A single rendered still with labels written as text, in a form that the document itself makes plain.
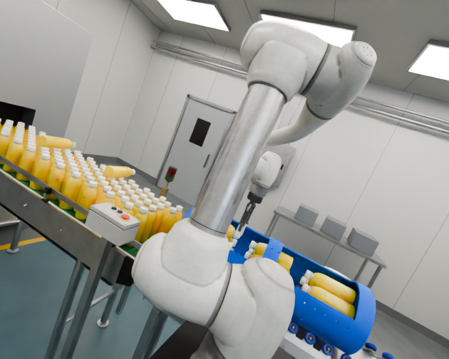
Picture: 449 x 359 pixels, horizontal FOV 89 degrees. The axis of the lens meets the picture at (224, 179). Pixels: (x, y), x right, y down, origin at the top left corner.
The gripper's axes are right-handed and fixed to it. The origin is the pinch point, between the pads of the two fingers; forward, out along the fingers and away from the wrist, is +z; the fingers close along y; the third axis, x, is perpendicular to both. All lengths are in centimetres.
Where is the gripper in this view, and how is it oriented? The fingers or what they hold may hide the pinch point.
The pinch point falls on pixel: (240, 230)
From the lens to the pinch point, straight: 118.4
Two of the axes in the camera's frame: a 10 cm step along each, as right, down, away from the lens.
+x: -8.7, -4.1, 2.7
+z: -3.8, 9.1, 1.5
